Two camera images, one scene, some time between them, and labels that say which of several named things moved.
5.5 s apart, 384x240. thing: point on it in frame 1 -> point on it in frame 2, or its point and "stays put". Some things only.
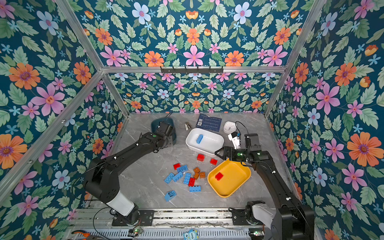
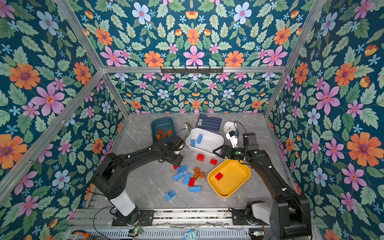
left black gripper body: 166,137 -> 176,159
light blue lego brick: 177,176 stays put
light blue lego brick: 199,139 stays put
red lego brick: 200,157 stays put
